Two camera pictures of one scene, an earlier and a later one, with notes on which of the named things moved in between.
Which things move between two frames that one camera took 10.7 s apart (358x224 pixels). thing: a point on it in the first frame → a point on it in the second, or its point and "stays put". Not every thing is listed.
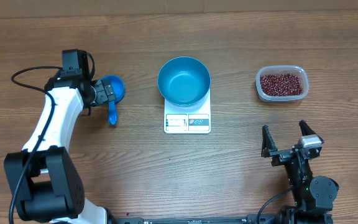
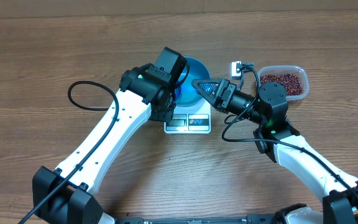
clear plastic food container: x=281 y=83 stays put
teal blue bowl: x=184 y=81 stays put
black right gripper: x=281 y=156 → x=224 y=94
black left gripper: x=105 y=91 → x=166 y=116
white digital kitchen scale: x=195 y=119 stays put
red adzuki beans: x=282 y=84 stays put
